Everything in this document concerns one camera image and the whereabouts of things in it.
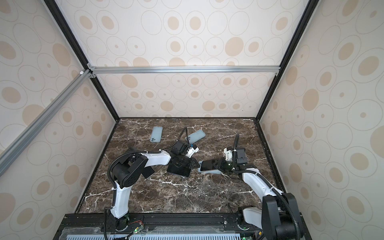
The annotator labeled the silver aluminium rail left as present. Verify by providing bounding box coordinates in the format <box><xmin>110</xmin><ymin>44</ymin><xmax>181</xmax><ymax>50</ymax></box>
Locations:
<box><xmin>1</xmin><ymin>70</ymin><xmax>91</xmax><ymax>175</ymax></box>

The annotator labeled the black corner frame post left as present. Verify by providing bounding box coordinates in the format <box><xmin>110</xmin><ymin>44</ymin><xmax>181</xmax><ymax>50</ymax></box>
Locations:
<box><xmin>44</xmin><ymin>0</ymin><xmax>120</xmax><ymax>122</ymax></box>

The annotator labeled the light blue case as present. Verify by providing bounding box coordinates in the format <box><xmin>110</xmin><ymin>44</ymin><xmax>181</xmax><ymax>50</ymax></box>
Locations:
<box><xmin>150</xmin><ymin>127</ymin><xmax>163</xmax><ymax>143</ymax></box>
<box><xmin>198</xmin><ymin>159</ymin><xmax>222</xmax><ymax>175</ymax></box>
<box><xmin>186</xmin><ymin>130</ymin><xmax>206</xmax><ymax>145</ymax></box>

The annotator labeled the silver aluminium rail back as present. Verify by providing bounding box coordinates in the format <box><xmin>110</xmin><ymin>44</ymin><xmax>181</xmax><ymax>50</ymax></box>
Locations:
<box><xmin>90</xmin><ymin>66</ymin><xmax>280</xmax><ymax>74</ymax></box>

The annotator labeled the pink phone black screen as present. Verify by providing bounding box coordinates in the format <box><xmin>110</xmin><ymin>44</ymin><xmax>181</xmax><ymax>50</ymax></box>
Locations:
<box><xmin>199</xmin><ymin>159</ymin><xmax>223</xmax><ymax>173</ymax></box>

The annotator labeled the black corner frame post right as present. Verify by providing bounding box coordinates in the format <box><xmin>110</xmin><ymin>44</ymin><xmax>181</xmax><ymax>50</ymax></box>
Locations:
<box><xmin>255</xmin><ymin>0</ymin><xmax>319</xmax><ymax>123</ymax></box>

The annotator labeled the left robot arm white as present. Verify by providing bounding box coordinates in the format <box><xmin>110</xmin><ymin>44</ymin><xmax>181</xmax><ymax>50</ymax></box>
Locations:
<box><xmin>105</xmin><ymin>127</ymin><xmax>200</xmax><ymax>232</ymax></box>

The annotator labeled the black corner frame post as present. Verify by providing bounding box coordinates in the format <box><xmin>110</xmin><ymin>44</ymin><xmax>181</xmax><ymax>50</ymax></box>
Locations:
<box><xmin>255</xmin><ymin>0</ymin><xmax>319</xmax><ymax>123</ymax></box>
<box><xmin>44</xmin><ymin>0</ymin><xmax>120</xmax><ymax>122</ymax></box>

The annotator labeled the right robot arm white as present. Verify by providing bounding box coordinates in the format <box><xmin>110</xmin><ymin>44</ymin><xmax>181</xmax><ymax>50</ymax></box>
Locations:
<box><xmin>219</xmin><ymin>134</ymin><xmax>304</xmax><ymax>240</ymax></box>

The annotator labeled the silver aluminium rail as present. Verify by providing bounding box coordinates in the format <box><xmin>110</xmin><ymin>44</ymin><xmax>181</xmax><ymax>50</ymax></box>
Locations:
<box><xmin>1</xmin><ymin>70</ymin><xmax>91</xmax><ymax>175</ymax></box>
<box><xmin>90</xmin><ymin>66</ymin><xmax>280</xmax><ymax>74</ymax></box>

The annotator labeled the blue phone black screen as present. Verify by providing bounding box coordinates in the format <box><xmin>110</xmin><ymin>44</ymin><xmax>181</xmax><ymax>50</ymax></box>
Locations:
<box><xmin>167</xmin><ymin>164</ymin><xmax>191</xmax><ymax>178</ymax></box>

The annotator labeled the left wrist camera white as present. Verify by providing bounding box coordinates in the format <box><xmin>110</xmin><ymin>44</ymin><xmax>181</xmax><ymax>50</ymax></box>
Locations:
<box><xmin>186</xmin><ymin>145</ymin><xmax>199</xmax><ymax>158</ymax></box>

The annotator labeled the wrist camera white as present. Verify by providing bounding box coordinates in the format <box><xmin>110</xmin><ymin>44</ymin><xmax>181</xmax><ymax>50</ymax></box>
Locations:
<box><xmin>186</xmin><ymin>145</ymin><xmax>199</xmax><ymax>158</ymax></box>
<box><xmin>223</xmin><ymin>148</ymin><xmax>233</xmax><ymax>163</ymax></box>

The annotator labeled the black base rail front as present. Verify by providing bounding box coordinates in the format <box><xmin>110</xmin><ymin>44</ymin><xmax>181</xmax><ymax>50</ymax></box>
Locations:
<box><xmin>54</xmin><ymin>211</ymin><xmax>266</xmax><ymax>240</ymax></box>

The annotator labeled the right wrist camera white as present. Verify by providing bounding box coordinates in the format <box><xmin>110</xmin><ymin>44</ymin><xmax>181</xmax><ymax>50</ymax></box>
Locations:
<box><xmin>223</xmin><ymin>148</ymin><xmax>233</xmax><ymax>163</ymax></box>

